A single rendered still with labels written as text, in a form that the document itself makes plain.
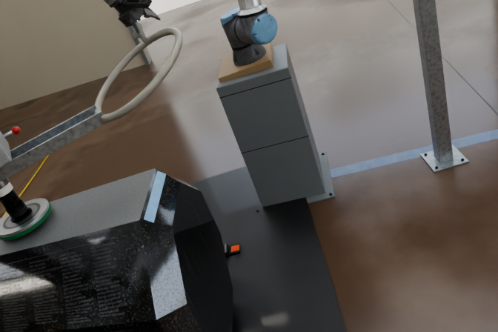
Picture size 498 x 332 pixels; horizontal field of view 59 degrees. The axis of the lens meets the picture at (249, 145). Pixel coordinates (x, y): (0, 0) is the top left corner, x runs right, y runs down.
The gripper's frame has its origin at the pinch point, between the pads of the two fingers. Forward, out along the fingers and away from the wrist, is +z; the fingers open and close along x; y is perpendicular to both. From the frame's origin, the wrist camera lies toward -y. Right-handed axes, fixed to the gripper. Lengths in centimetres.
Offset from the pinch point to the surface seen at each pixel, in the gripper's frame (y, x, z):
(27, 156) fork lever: 20, 70, -10
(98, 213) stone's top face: 8, 78, 20
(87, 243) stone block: 3, 90, 19
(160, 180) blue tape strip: -2, 56, 32
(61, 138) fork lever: 14, 59, -5
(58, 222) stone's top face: 23, 84, 14
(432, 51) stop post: -79, -53, 99
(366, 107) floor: 2, -98, 174
